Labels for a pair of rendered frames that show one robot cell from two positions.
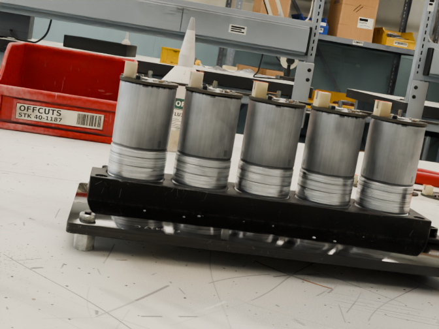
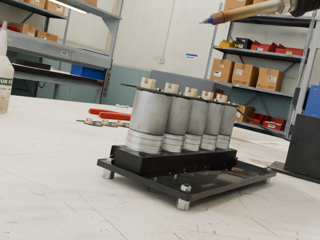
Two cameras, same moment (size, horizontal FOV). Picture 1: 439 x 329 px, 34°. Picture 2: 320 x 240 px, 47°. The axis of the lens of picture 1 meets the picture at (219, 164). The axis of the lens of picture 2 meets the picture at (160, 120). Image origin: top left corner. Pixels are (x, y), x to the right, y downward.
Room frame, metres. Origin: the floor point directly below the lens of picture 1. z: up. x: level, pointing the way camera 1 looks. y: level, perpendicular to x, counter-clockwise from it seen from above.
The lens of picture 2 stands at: (0.13, 0.21, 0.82)
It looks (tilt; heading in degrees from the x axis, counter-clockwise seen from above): 5 degrees down; 313
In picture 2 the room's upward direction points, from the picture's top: 12 degrees clockwise
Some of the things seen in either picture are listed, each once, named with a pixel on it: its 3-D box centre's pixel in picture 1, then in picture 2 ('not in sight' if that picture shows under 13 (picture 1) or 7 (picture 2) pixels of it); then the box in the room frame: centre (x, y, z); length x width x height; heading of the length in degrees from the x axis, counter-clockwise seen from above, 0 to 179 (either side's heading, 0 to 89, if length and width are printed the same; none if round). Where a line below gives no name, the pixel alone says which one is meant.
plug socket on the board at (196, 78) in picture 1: (197, 79); (172, 88); (0.31, 0.01, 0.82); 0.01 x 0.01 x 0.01; 9
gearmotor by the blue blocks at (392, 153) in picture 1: (388, 172); (219, 128); (0.32, -0.08, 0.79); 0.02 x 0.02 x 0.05
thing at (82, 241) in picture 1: (263, 235); (200, 173); (0.30, -0.02, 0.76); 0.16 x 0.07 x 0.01; 99
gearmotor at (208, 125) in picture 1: (205, 146); (170, 126); (0.31, 0.01, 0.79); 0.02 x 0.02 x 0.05
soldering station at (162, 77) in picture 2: not in sight; (188, 99); (0.65, -0.43, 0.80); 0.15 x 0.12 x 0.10; 14
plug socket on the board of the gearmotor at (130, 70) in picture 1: (132, 69); (149, 83); (0.30, 0.04, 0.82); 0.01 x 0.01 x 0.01; 9
